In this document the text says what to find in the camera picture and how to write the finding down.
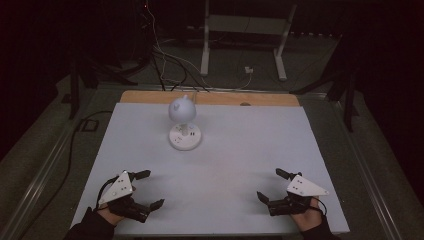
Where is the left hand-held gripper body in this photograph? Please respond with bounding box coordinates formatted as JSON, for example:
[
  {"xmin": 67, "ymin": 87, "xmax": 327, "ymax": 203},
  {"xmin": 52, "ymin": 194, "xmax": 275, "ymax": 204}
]
[{"xmin": 97, "ymin": 169, "xmax": 152, "ymax": 224}]

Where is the hand-held gripper cable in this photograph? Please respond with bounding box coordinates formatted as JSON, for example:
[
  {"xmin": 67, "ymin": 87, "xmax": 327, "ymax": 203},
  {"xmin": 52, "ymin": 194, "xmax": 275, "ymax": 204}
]
[
  {"xmin": 95, "ymin": 174, "xmax": 121, "ymax": 211},
  {"xmin": 309, "ymin": 196, "xmax": 329, "ymax": 217}
]

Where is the white cable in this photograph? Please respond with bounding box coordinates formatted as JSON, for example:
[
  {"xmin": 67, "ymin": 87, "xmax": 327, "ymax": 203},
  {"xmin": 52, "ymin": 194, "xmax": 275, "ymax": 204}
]
[{"xmin": 145, "ymin": 0, "xmax": 253, "ymax": 92}]

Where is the white round desk lamp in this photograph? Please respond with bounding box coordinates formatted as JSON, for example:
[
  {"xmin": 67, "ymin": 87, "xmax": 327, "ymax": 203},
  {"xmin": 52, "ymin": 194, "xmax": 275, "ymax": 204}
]
[{"xmin": 167, "ymin": 94, "xmax": 203, "ymax": 152}]

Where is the black tripod stand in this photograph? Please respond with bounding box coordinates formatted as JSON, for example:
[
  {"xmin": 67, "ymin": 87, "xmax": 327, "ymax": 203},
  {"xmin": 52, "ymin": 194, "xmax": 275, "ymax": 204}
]
[
  {"xmin": 289, "ymin": 36, "xmax": 362, "ymax": 133},
  {"xmin": 68, "ymin": 56, "xmax": 140, "ymax": 121}
]

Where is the bundle of black cables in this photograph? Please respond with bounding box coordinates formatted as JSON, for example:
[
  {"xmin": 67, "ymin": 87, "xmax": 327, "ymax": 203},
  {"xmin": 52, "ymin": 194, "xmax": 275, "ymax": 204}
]
[{"xmin": 149, "ymin": 45, "xmax": 210, "ymax": 93}]

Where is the person's right hand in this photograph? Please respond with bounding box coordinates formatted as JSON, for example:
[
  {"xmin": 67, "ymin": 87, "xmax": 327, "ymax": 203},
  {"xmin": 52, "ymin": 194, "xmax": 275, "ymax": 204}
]
[{"xmin": 290, "ymin": 197, "xmax": 324, "ymax": 233}]

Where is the long black floor cable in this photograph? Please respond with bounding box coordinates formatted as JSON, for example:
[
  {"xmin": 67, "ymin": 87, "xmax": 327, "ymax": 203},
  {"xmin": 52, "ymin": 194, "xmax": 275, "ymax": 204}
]
[{"xmin": 18, "ymin": 110, "xmax": 114, "ymax": 240}]

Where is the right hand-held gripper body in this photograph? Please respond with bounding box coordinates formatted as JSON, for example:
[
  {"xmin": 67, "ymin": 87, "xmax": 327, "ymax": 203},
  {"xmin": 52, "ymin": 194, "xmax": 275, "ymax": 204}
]
[{"xmin": 268, "ymin": 174, "xmax": 330, "ymax": 217}]

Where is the right hand-held gripper cable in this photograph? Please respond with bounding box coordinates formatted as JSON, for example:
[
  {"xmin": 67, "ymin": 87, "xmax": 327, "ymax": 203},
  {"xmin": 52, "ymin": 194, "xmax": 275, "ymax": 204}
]
[{"xmin": 309, "ymin": 196, "xmax": 329, "ymax": 217}]

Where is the person's left hand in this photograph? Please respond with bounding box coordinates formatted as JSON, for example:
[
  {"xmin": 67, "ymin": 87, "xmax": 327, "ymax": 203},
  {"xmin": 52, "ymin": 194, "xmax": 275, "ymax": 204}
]
[{"xmin": 96, "ymin": 204, "xmax": 125, "ymax": 227}]

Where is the black square floor frame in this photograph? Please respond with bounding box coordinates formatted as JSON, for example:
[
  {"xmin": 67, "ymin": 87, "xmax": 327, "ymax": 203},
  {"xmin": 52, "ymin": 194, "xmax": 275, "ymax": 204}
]
[{"xmin": 80, "ymin": 119, "xmax": 100, "ymax": 132}]

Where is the left hand-held gripper cable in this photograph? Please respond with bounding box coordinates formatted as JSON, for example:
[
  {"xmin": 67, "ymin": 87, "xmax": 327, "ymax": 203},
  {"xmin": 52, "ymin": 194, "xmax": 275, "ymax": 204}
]
[{"xmin": 95, "ymin": 174, "xmax": 121, "ymax": 211}]

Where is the wooden board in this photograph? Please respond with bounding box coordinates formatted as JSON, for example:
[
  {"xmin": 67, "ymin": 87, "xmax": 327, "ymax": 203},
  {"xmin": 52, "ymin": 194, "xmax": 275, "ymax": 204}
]
[{"xmin": 119, "ymin": 89, "xmax": 301, "ymax": 108}]

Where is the white metal stand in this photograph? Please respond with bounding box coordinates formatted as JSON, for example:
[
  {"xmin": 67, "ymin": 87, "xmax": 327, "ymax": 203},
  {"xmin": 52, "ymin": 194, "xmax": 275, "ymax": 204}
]
[{"xmin": 199, "ymin": 0, "xmax": 299, "ymax": 82}]

